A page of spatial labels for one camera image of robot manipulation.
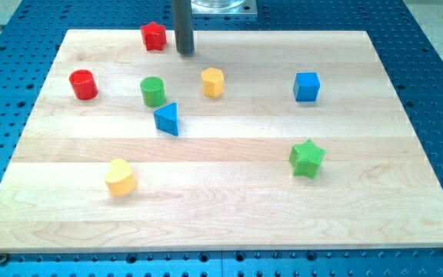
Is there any green star block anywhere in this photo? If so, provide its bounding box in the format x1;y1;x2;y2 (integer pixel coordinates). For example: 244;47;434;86
288;139;326;179

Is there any red star block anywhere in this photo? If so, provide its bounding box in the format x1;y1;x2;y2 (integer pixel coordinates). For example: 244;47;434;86
141;22;167;51

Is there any light wooden board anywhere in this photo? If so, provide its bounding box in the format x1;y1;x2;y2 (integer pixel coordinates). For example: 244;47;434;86
0;29;443;253

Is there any blue triangle block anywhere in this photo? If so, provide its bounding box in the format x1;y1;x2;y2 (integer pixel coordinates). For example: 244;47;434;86
153;102;178;136

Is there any yellow hexagon block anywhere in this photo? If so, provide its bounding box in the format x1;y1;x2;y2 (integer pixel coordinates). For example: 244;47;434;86
202;68;225;98

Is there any green cylinder block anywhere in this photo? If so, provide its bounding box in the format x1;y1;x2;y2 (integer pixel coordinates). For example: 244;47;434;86
140;76;166;108

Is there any blue cube block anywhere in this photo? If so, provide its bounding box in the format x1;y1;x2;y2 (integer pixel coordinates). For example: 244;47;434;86
293;72;321;102

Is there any yellow heart block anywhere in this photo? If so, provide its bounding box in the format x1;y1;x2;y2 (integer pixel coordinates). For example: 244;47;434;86
105;159;136;196

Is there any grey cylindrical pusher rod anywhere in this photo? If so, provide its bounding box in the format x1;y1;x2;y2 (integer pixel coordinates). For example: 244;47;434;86
172;0;195;55

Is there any red cylinder block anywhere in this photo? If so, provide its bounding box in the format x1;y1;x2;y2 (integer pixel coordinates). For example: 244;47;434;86
68;69;98;100

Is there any blue perforated table plate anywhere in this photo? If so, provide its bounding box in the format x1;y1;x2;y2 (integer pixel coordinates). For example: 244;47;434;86
0;0;443;276

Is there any clear robot base plate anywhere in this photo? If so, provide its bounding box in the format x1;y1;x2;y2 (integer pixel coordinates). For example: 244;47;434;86
191;0;258;18

